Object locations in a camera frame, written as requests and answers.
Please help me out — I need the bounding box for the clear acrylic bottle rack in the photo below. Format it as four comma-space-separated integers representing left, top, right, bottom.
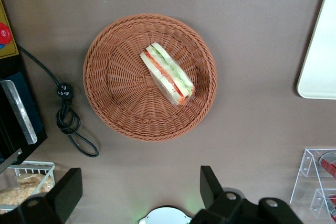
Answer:
289, 148, 336, 222

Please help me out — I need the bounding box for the cream plastic tray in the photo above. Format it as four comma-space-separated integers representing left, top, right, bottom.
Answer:
296, 0, 336, 100

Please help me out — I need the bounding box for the triangle sandwich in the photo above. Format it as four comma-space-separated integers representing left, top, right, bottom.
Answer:
139, 41, 196, 106

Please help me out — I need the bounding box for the red cola bottle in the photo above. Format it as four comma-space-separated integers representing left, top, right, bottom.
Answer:
319, 155, 336, 179
325, 194, 336, 218

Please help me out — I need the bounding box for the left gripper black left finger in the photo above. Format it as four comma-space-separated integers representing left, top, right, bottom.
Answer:
0, 167, 83, 224

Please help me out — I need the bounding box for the clear bag of rice crackers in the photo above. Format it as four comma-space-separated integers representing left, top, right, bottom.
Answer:
0, 187, 27, 214
15, 173, 55, 196

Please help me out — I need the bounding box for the white wire rack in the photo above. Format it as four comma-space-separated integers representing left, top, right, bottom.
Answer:
0, 160, 56, 216

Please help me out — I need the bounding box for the red emergency stop button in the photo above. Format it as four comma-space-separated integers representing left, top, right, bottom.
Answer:
0, 22, 13, 49

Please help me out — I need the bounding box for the round brown wicker basket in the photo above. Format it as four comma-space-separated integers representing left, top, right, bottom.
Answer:
82, 13, 218, 142

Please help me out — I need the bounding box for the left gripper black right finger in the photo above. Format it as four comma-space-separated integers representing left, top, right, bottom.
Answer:
188, 165, 259, 224

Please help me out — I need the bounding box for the black power cable with plug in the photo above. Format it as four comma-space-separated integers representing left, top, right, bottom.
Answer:
17, 44, 100, 158

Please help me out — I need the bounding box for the black countertop appliance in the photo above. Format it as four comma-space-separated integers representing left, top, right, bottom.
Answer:
0, 0, 48, 175

